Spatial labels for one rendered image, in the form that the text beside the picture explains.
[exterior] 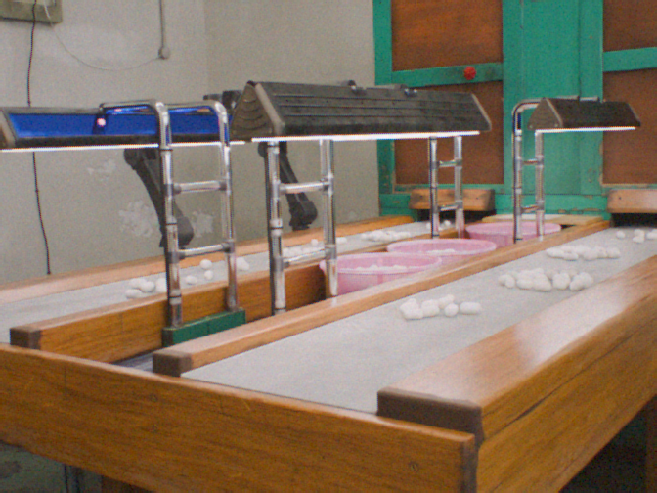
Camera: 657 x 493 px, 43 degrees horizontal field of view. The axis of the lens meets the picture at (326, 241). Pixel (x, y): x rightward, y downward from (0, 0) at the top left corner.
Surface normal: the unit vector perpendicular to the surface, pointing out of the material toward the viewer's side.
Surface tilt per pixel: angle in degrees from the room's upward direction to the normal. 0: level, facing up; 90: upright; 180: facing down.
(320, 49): 90
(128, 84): 90
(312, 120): 58
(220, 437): 90
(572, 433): 90
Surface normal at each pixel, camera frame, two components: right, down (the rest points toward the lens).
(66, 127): 0.66, -0.50
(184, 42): 0.80, 0.04
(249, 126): -0.58, 0.11
